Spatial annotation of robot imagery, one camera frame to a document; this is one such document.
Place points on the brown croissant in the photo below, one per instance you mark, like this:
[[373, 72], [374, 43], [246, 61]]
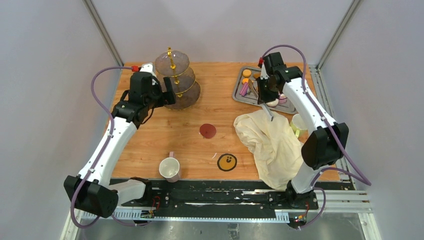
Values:
[[255, 76]]

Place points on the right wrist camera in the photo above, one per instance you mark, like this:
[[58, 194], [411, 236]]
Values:
[[263, 72]]

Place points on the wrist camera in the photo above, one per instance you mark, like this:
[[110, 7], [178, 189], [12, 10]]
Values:
[[263, 72], [148, 68]]

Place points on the metal baking tray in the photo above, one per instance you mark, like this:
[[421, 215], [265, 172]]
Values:
[[287, 108]]

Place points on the orange macaron top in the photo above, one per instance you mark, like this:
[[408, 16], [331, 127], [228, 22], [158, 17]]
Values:
[[246, 73]]

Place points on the red round coaster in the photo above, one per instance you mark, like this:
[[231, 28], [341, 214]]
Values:
[[207, 130]]

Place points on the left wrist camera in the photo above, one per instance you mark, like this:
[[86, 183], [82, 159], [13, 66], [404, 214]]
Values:
[[148, 68]]

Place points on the three-tier glass cake stand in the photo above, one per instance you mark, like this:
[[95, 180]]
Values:
[[175, 65]]

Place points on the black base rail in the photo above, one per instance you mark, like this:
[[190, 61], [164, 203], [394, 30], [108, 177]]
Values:
[[219, 199]]

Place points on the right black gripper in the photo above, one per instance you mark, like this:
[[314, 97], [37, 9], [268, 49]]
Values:
[[263, 97]]

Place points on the purple pink eclair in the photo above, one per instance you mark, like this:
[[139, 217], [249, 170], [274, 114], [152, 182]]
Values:
[[245, 89]]

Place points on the green mug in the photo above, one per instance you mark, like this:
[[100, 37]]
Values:
[[298, 125]]

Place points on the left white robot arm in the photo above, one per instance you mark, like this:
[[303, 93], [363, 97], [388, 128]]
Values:
[[90, 190]]

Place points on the cream cloth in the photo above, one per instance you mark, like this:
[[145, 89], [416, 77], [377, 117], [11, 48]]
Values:
[[275, 148]]

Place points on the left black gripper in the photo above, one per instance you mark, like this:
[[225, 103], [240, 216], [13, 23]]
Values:
[[170, 96]]

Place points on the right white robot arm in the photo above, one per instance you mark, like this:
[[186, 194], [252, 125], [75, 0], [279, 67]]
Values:
[[326, 137]]

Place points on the metal tongs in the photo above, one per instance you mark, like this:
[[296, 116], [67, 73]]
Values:
[[256, 93]]

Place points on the white ring donut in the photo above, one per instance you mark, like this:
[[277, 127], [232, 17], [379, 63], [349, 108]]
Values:
[[273, 103]]

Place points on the yellow smiley coaster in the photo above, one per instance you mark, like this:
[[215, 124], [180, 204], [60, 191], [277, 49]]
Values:
[[227, 162]]

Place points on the pink mug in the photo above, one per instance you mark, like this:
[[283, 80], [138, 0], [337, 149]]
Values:
[[170, 168]]

